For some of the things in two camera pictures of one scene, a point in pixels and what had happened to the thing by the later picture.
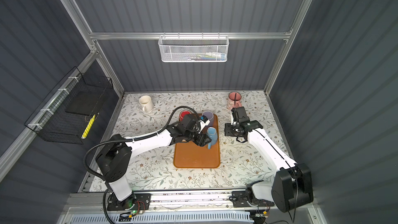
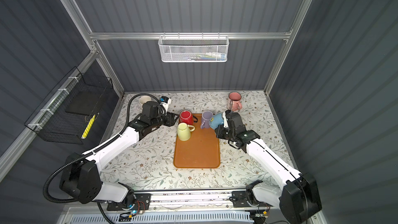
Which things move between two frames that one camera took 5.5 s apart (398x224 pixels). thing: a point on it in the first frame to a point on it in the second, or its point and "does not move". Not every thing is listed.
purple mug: [209, 115] does not move
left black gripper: [201, 139] to [170, 120]
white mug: [145, 101] does not move
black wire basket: [68, 113] does not move
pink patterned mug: [231, 99] does not move
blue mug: [212, 133] to [216, 120]
